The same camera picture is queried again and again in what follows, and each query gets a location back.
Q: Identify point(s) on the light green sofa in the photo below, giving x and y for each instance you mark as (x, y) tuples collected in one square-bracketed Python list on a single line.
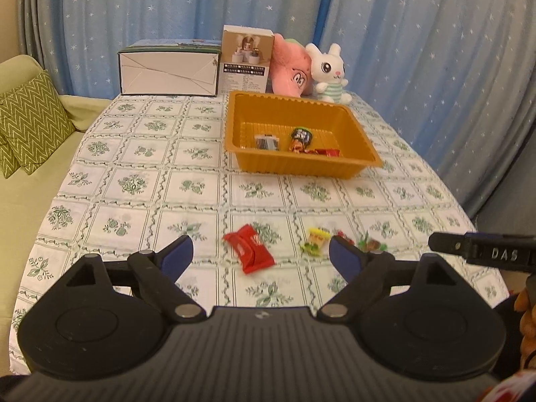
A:
[(25, 217)]

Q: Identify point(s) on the yellow green candy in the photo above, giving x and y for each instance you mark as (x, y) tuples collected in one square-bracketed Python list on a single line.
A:
[(316, 240)]

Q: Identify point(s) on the person's right hand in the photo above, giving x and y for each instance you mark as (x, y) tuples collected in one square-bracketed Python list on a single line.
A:
[(528, 335)]

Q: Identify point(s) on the pink plush toy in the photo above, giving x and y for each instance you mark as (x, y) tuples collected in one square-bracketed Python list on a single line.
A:
[(289, 71)]

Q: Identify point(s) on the small red candy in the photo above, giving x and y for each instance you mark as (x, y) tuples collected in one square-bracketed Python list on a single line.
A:
[(344, 234)]

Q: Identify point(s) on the silver packet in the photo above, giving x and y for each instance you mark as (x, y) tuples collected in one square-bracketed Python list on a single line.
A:
[(266, 142)]

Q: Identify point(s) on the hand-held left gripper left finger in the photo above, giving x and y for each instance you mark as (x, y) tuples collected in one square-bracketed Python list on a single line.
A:
[(176, 255)]

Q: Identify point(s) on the orange plastic tray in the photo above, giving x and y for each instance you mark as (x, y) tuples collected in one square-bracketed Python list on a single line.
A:
[(293, 167)]

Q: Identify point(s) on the small brown cardboard box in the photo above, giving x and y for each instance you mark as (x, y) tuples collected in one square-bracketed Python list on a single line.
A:
[(247, 63)]

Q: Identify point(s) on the blue star-print curtain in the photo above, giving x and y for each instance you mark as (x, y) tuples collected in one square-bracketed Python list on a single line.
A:
[(439, 50), (125, 8)]

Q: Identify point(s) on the green zigzag pillow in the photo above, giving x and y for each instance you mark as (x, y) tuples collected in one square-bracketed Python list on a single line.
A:
[(33, 117), (6, 161)]

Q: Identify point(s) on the dark printed snack packet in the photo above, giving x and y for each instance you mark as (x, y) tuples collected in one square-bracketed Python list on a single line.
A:
[(300, 138)]

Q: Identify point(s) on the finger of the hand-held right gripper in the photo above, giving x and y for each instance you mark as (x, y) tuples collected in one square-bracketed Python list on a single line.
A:
[(448, 243)]

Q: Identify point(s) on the large red snack packet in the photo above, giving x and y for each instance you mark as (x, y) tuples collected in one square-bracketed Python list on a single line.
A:
[(326, 153)]

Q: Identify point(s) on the red white patterned cloth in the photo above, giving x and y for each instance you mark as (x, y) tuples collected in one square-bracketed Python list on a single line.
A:
[(515, 389)]

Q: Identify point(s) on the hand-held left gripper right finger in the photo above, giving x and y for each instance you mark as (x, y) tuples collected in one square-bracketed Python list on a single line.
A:
[(345, 257)]

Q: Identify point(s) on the red square snack packet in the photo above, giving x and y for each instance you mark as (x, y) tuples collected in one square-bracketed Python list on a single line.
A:
[(249, 249)]

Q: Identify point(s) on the large white cardboard box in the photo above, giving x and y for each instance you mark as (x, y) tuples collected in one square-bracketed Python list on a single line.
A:
[(167, 73)]

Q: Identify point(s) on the white rabbit plush toy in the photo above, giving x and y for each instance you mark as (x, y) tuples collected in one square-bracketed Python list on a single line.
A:
[(328, 69)]

